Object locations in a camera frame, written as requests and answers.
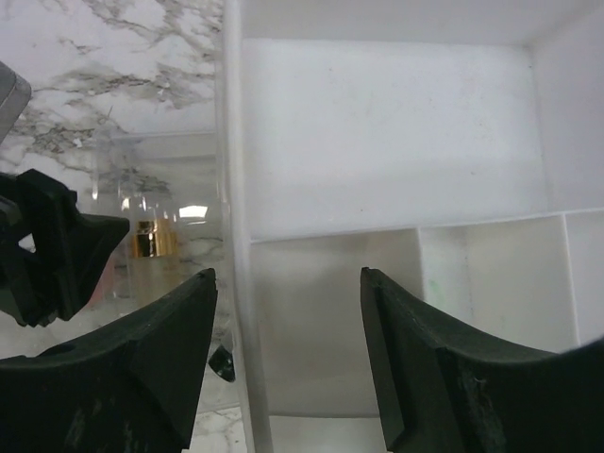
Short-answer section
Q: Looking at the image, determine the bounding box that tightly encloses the white makeup organizer with drawers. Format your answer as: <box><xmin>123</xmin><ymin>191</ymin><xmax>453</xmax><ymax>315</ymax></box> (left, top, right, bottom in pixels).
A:
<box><xmin>95</xmin><ymin>1</ymin><xmax>603</xmax><ymax>452</ymax></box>

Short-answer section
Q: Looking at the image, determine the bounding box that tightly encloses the frosted gold cap bottle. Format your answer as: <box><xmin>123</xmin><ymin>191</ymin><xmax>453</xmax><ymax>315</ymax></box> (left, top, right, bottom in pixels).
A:
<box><xmin>128</xmin><ymin>218</ymin><xmax>192</xmax><ymax>308</ymax></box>

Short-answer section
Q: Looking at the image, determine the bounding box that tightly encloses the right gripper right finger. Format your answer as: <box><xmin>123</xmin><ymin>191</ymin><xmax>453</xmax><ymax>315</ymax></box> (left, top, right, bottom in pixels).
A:
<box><xmin>361</xmin><ymin>268</ymin><xmax>603</xmax><ymax>452</ymax></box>

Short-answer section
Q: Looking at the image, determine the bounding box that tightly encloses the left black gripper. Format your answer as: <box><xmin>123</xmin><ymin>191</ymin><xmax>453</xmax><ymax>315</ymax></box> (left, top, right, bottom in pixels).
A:
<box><xmin>1</xmin><ymin>170</ymin><xmax>129</xmax><ymax>326</ymax></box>

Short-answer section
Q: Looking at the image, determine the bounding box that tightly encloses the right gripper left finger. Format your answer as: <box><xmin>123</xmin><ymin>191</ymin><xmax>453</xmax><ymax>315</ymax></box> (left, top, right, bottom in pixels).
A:
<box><xmin>1</xmin><ymin>269</ymin><xmax>218</xmax><ymax>452</ymax></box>

